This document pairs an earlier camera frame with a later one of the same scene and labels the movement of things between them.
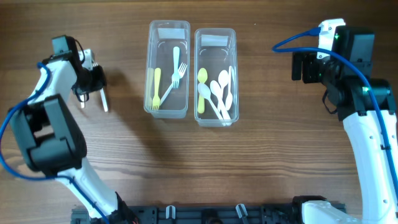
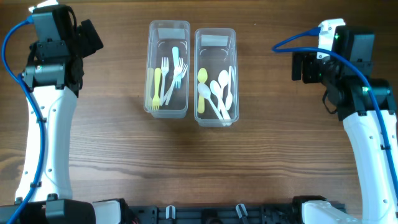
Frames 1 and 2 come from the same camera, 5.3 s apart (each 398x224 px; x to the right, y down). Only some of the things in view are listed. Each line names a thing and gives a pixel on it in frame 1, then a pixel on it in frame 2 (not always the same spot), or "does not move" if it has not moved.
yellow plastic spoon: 202,76 does not move
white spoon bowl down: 216,91 does not move
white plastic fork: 104,100 → 179,65
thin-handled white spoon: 204,90 does not move
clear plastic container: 166,73 does not move
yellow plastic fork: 156,101 does not move
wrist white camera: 87,63 → 46,3
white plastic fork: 81,97 → 165,69
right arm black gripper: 308,61 does not move
